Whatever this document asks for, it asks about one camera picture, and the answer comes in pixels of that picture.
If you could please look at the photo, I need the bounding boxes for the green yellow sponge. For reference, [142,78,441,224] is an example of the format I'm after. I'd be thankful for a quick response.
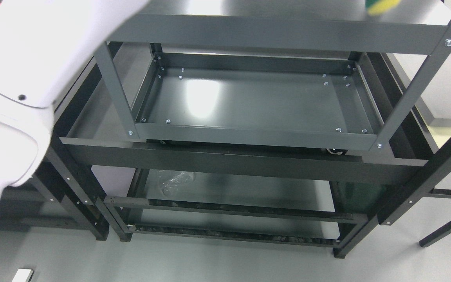
[365,0,401,16]

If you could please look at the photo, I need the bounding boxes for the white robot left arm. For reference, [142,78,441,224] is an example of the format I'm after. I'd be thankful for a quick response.
[0,0,148,198]

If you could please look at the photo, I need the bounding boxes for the grey metal shelf cart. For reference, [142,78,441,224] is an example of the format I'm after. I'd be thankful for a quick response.
[94,0,451,151]

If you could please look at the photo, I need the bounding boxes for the clear plastic bag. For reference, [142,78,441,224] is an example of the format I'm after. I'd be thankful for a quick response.
[156,170,196,197]

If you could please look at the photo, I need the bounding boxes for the black metal shelving rack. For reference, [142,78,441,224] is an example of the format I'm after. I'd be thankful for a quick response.
[0,42,451,259]

